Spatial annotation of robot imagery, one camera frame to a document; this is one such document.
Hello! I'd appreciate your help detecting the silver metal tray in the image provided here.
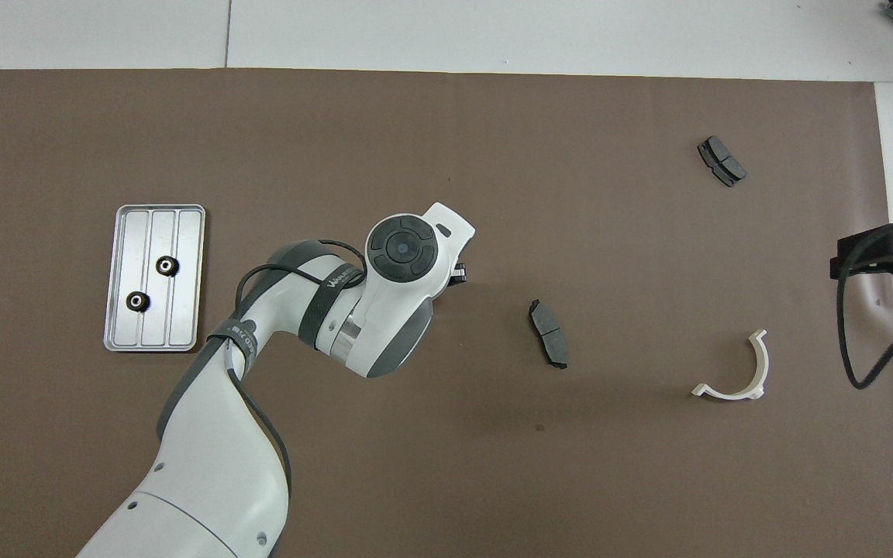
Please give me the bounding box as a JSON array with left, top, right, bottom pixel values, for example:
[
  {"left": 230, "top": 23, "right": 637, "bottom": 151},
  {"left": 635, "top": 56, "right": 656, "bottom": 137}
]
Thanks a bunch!
[{"left": 103, "top": 204, "right": 206, "bottom": 353}]

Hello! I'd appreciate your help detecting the dark grey brake pad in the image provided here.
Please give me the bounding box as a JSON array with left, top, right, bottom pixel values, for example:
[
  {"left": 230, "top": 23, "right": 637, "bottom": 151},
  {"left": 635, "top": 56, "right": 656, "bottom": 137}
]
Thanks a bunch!
[
  {"left": 528, "top": 299, "right": 570, "bottom": 370},
  {"left": 697, "top": 136, "right": 747, "bottom": 188}
]

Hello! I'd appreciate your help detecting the brown paper table mat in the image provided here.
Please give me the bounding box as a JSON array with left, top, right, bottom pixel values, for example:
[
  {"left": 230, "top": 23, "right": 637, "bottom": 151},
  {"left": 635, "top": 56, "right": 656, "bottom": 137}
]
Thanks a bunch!
[{"left": 0, "top": 68, "right": 893, "bottom": 558}]

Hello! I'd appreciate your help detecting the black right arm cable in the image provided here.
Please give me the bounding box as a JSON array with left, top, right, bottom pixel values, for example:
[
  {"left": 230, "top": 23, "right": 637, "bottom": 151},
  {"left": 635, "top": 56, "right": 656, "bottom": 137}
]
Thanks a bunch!
[{"left": 836, "top": 214, "right": 893, "bottom": 390}]

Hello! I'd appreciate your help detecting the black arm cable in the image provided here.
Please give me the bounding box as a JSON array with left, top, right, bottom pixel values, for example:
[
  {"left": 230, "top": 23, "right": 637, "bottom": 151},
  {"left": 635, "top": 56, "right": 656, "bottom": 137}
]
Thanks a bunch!
[
  {"left": 223, "top": 239, "right": 370, "bottom": 558},
  {"left": 836, "top": 214, "right": 893, "bottom": 390}
]

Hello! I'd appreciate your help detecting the white curved plastic bracket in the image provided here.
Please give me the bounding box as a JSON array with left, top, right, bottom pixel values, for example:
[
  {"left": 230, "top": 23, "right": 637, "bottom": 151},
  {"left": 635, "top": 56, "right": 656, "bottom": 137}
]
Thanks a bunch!
[{"left": 691, "top": 329, "right": 770, "bottom": 401}]

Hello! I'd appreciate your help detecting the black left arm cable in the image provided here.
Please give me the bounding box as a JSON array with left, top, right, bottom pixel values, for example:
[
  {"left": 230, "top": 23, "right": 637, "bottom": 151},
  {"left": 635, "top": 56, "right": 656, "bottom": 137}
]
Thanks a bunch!
[{"left": 223, "top": 239, "right": 370, "bottom": 558}]

